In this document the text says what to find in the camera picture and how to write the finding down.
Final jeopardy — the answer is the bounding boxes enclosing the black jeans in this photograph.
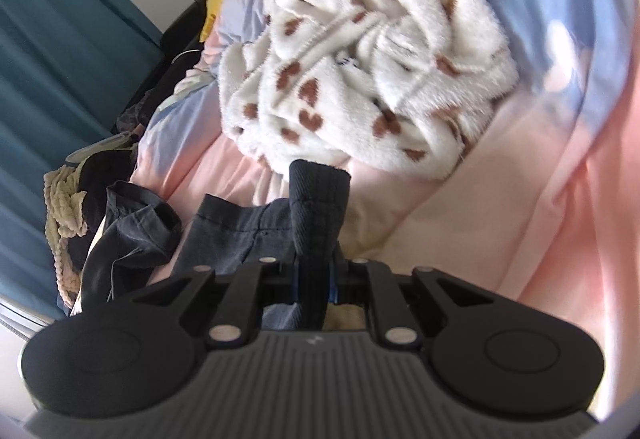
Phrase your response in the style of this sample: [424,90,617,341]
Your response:
[80,160,350,329]

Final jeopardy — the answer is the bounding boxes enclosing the black garment on pile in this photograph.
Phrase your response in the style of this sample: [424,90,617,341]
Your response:
[67,148,138,270]

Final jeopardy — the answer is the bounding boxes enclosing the pastel pink bed sheet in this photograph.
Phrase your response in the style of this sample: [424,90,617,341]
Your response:
[130,0,640,420]

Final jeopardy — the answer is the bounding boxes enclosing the cream knitted blanket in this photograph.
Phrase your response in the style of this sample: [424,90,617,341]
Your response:
[43,165,88,309]

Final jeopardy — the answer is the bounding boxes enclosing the white heart pattern fleece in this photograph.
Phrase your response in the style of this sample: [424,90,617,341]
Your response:
[218,0,518,180]

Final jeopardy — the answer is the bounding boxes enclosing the black sofa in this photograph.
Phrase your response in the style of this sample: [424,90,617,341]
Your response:
[112,0,206,134]

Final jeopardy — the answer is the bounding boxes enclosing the teal curtain right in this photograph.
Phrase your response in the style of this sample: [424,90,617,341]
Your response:
[1,0,160,319]

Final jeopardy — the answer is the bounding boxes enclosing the white charging cable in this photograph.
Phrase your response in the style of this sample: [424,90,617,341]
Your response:
[171,46,203,65]

